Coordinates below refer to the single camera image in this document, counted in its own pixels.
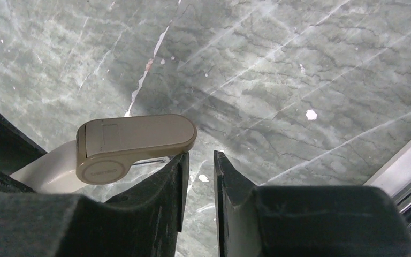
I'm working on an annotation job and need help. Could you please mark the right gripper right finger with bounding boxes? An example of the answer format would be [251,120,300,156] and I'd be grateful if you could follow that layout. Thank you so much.
[214,151,411,256]

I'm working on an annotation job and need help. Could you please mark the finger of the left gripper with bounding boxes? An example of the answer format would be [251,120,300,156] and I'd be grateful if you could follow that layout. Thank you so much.
[0,113,47,193]

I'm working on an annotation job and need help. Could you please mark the small beige stapler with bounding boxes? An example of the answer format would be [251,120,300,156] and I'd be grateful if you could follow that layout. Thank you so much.
[10,114,197,194]

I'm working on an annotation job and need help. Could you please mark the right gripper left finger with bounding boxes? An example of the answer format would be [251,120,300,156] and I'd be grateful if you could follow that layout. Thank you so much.
[0,154,189,256]

